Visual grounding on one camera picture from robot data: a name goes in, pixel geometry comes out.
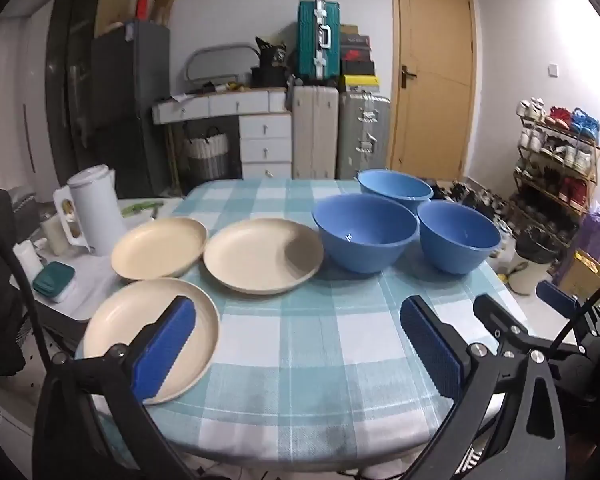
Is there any teal hard suitcase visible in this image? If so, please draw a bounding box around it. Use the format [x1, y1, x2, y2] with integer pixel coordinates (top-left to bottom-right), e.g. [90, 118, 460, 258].
[296, 0, 340, 82]

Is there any white side table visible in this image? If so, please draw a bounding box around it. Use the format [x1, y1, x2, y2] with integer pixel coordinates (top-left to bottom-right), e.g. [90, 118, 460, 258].
[34, 197, 182, 321]

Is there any cream plate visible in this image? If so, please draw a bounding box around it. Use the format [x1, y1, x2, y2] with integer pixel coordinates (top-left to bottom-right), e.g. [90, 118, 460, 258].
[83, 278, 220, 404]
[204, 218, 324, 296]
[110, 217, 208, 281]

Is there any wooden door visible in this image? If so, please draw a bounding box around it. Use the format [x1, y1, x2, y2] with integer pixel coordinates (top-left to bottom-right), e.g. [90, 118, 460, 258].
[388, 0, 477, 181]

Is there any grey oval mirror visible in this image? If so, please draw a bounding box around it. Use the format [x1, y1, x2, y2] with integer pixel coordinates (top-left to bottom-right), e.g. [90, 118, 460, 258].
[183, 44, 259, 91]

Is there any silver hard suitcase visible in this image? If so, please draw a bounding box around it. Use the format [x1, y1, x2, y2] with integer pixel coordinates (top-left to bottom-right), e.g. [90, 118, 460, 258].
[336, 92, 391, 180]

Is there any light blue bowl back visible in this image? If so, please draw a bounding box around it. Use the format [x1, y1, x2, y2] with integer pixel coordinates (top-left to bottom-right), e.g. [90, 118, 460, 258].
[356, 169, 434, 214]

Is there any black bag on desk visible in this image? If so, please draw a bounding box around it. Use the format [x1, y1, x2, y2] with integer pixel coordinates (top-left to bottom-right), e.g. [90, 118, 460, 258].
[251, 37, 289, 88]

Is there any shoe rack with shoes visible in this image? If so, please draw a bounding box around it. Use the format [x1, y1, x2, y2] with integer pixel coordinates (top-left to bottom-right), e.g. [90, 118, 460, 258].
[513, 98, 600, 235]

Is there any white desk with drawers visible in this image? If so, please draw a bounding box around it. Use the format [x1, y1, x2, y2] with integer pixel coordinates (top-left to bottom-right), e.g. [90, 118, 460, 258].
[152, 88, 291, 179]

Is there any large blue bowl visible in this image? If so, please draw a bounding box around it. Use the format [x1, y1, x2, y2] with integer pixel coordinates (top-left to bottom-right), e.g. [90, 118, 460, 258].
[312, 193, 419, 274]

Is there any black refrigerator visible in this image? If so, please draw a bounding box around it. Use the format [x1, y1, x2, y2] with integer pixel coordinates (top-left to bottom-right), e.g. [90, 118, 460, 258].
[91, 20, 171, 198]

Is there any beige hard suitcase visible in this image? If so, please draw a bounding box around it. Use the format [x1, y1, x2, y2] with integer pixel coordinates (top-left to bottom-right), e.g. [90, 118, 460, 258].
[291, 86, 339, 180]

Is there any teal lid food container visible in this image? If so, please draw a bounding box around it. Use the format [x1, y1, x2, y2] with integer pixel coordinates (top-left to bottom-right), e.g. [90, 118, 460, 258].
[32, 261, 76, 304]

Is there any green packet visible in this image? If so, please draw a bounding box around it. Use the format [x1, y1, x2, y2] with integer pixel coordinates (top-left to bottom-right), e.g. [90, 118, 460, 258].
[121, 200, 164, 218]

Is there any teal checkered tablecloth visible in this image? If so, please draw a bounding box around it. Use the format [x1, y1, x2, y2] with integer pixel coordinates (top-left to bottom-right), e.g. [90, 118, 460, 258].
[74, 178, 506, 474]

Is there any white electric kettle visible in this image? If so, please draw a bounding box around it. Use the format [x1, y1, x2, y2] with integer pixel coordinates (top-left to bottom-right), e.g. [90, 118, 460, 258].
[53, 165, 126, 257]

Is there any black trash bin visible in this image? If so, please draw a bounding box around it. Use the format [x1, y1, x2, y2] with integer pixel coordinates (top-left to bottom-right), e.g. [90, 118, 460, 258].
[515, 226, 560, 264]

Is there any stack of shoe boxes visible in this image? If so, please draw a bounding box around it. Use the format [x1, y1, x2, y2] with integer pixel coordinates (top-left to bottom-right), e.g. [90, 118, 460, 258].
[339, 24, 380, 93]

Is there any purple bag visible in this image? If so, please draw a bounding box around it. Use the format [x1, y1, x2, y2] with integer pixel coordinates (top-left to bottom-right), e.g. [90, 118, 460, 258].
[553, 200, 600, 285]

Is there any cardboard box on floor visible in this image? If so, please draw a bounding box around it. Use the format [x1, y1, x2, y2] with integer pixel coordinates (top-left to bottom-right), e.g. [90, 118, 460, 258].
[558, 249, 600, 304]

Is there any woven laundry basket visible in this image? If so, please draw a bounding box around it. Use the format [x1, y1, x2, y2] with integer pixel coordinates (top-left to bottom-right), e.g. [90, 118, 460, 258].
[185, 126, 230, 181]

